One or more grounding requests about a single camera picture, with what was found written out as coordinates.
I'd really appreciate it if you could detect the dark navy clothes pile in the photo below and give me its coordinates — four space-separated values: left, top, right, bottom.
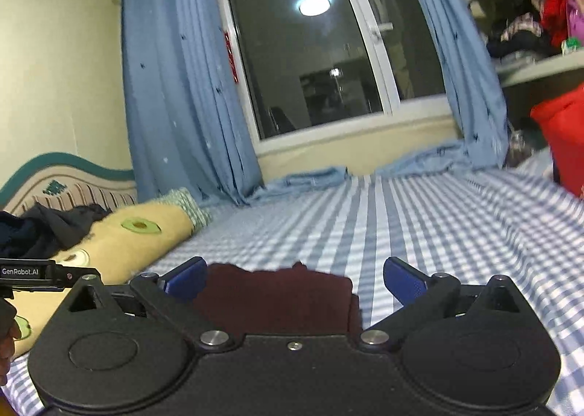
1 204 111 259

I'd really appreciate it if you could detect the left blue star curtain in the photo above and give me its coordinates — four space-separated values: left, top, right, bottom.
121 0 349 205

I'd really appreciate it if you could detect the blue white checkered bedsheet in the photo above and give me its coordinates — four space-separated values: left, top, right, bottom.
6 146 584 416

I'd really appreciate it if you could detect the teal cream headboard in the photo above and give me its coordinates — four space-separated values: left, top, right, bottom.
1 152 138 215

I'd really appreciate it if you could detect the red bag with white characters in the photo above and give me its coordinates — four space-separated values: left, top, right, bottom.
531 84 584 199

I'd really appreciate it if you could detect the yellow avocado print quilt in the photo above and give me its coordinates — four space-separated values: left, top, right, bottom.
6 186 214 360

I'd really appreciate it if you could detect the clothes pile on shelf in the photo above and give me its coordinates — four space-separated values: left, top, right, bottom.
486 0 583 60

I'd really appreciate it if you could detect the maroon vintage print sweatshirt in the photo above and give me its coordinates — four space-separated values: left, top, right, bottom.
192 262 362 336

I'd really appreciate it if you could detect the blue star curtain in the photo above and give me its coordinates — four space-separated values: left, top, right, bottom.
375 0 509 178
121 0 349 205

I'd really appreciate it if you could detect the person's left hand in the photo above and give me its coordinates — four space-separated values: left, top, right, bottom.
0 299 21 385

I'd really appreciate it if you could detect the right blue star curtain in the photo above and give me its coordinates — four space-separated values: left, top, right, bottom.
375 0 509 178

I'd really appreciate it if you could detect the white framed window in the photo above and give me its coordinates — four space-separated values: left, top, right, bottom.
220 0 450 155

